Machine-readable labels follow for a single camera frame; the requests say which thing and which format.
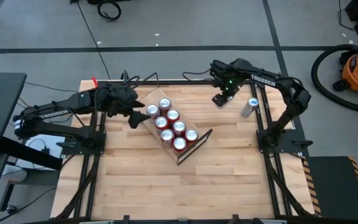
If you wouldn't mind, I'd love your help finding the red Coke Zero can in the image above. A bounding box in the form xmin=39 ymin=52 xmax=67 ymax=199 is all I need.
xmin=172 ymin=136 xmax=188 ymax=154
xmin=185 ymin=128 xmax=200 ymax=147

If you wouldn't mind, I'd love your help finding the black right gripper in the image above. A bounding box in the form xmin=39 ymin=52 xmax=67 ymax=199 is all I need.
xmin=212 ymin=83 xmax=241 ymax=108

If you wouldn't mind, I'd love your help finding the wooden shelf with black frame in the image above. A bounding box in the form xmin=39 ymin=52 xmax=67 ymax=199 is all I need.
xmin=124 ymin=72 xmax=214 ymax=166

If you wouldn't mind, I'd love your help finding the long black floor cable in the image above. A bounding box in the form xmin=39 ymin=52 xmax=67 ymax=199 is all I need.
xmin=70 ymin=0 xmax=111 ymax=80

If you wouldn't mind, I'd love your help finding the black aluminium table frame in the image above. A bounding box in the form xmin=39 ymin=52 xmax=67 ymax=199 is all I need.
xmin=54 ymin=79 xmax=316 ymax=224

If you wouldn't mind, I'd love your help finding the silver Diet Coke can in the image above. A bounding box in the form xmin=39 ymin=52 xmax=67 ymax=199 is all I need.
xmin=146 ymin=103 xmax=161 ymax=121
xmin=158 ymin=96 xmax=173 ymax=114

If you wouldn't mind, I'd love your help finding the black mat with hazard stripes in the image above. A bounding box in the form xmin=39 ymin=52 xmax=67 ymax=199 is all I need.
xmin=301 ymin=155 xmax=358 ymax=222

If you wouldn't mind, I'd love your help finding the coiled black cable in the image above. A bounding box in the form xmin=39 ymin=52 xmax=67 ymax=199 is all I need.
xmin=96 ymin=0 xmax=122 ymax=22

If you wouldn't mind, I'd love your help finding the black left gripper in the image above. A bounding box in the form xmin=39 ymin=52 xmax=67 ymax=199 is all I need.
xmin=97 ymin=86 xmax=152 ymax=129

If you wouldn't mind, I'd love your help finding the white box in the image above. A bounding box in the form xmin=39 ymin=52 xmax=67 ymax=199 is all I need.
xmin=15 ymin=136 xmax=67 ymax=171

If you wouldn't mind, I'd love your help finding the red Coca-Cola classic can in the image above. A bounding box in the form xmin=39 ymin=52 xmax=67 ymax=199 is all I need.
xmin=160 ymin=128 xmax=175 ymax=147

